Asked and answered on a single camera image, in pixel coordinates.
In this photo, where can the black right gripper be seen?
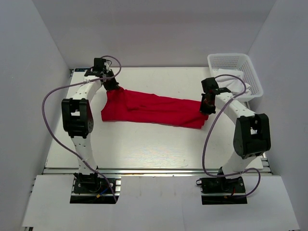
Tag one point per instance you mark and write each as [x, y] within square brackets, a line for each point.
[203, 109]

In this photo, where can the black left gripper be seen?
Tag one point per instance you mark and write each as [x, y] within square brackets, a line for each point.
[113, 85]

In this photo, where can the red t shirt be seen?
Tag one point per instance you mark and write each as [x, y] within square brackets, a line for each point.
[139, 107]

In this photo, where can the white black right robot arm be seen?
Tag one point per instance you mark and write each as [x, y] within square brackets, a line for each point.
[252, 131]

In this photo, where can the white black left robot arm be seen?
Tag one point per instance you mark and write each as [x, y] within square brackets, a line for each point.
[78, 120]

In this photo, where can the black blue sticker label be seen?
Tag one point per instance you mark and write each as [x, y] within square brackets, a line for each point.
[80, 69]

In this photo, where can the white plastic basket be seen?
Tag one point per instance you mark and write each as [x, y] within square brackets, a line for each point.
[241, 62]

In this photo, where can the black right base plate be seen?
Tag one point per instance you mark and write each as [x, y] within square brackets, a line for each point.
[222, 191]

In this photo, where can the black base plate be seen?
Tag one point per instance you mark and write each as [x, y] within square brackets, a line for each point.
[222, 191]
[96, 194]

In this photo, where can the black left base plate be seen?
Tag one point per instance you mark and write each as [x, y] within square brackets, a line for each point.
[96, 194]

